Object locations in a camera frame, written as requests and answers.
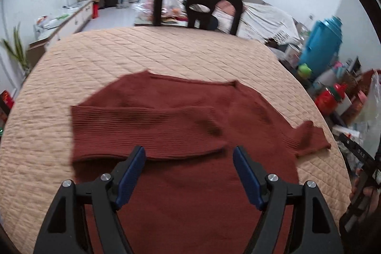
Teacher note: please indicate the clear plastic bag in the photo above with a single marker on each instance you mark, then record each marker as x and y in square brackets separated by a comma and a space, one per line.
[372, 105]

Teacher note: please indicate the pink pillow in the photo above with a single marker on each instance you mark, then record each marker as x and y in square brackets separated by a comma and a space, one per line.
[225, 7]

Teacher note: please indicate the red plastic container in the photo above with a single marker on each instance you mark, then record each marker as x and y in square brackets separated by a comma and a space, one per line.
[326, 99]

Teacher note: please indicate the white low cabinet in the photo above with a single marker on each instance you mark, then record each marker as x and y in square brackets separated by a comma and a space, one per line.
[80, 14]

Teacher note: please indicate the green potted plant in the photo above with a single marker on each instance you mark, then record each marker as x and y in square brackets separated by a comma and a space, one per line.
[18, 48]

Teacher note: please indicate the person's right hand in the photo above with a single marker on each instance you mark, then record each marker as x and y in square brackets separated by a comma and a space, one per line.
[370, 194]

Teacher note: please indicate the white bed blanket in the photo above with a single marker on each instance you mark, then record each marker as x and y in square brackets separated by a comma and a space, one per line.
[268, 16]

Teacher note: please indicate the rust red knit sweater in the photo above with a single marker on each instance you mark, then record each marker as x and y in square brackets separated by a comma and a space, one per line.
[184, 123]

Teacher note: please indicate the beige quilted table cover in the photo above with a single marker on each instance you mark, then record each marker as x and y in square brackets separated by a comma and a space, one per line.
[119, 51]

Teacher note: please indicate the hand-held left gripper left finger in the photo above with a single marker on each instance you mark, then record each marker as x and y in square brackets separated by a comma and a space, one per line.
[132, 173]

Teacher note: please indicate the blue thermos jug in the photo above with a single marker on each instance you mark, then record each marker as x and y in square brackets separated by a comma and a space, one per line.
[321, 42]

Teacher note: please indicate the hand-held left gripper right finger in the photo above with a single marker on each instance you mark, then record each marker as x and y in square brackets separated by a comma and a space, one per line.
[247, 173]

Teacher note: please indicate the plastic bag of snacks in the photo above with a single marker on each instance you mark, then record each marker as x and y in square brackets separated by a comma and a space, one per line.
[145, 8]

